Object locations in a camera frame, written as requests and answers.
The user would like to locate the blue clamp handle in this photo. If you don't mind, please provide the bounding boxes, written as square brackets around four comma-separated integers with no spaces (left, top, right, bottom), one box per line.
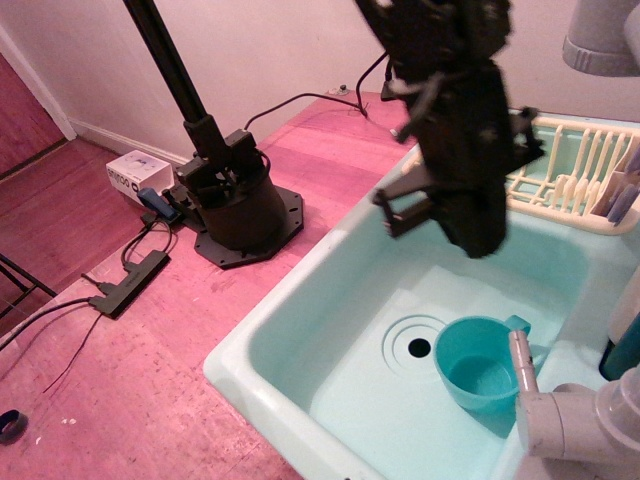
[137,187,180,223]

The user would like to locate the cream dish drying rack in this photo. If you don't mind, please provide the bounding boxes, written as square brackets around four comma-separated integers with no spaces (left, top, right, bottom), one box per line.
[401,111,640,237]

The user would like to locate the black metal stand frame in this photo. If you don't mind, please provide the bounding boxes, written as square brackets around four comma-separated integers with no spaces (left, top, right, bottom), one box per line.
[1,255,58,318]

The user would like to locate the mint green toy sink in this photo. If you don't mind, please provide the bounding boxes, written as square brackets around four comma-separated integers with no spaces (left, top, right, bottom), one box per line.
[202,106,640,480]

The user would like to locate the black tape roll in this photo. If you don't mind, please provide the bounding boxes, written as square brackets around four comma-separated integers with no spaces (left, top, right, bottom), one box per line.
[0,409,28,445]

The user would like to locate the grey overhead pipe fitting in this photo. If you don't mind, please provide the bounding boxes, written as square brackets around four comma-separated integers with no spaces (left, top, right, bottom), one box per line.
[562,0,639,77]

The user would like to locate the purple utensils in holder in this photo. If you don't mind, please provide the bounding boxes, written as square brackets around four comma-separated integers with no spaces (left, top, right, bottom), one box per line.
[606,150,639,226]

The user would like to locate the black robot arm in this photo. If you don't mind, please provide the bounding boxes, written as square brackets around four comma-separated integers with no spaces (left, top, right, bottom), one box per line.
[126,1,543,268]

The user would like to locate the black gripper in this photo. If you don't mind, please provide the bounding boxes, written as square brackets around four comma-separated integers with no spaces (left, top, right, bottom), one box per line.
[372,59,543,258]

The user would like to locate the black power cable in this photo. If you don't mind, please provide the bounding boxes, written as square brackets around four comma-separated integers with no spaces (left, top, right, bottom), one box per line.
[244,91,372,131]

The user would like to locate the white cardboard box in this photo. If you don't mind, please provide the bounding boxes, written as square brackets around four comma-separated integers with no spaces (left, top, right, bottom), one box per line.
[106,150,175,204]

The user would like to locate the grey toy faucet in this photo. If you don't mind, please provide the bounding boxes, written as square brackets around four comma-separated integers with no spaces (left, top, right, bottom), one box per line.
[509,330,639,467]

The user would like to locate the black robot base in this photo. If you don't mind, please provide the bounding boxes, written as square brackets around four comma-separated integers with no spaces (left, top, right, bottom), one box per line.
[175,130,304,269]

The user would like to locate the teal plastic cup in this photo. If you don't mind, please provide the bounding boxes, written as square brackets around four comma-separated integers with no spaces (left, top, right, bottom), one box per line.
[433,315,531,415]

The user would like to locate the black usb hub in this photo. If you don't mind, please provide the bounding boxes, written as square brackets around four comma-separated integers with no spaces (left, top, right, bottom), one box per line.
[88,250,170,320]

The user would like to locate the teal soap bottle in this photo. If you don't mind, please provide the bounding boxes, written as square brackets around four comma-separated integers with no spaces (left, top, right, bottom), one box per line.
[598,269,640,382]

